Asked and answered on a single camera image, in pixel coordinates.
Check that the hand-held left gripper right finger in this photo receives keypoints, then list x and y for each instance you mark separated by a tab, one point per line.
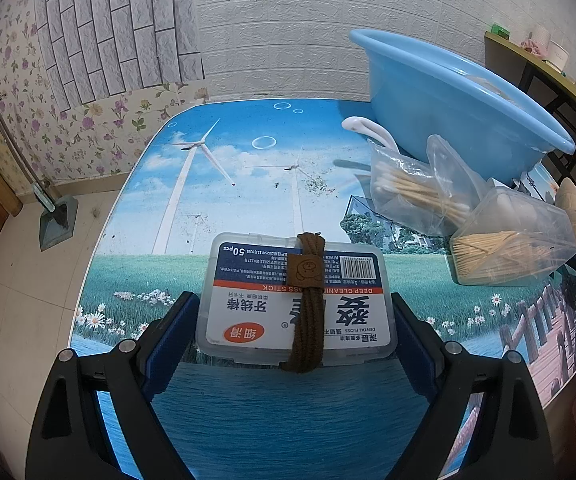
413	345

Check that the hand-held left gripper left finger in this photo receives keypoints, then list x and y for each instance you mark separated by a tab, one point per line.
167	345

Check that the beige caterpillar plush toy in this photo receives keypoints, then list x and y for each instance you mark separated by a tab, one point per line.
575	205

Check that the clear toothpick box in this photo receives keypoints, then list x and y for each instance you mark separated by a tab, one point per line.
498	255

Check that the clear dental floss box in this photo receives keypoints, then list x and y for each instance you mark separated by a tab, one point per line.
248	300

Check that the clear bag of cotton swabs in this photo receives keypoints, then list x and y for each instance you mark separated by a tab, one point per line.
408	185

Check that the white swan-shaped hook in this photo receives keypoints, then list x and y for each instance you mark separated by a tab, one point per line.
368	125

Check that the blue plastic basin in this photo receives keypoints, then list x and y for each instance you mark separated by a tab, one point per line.
418	95

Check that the white paper cup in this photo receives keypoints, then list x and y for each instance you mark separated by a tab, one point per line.
558	55
543	37

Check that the small pink item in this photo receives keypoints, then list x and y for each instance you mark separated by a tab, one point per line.
530	46

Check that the small green item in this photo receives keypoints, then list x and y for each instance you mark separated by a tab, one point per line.
500	31

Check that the side table with black frame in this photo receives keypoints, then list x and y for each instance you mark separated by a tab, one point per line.
518	55

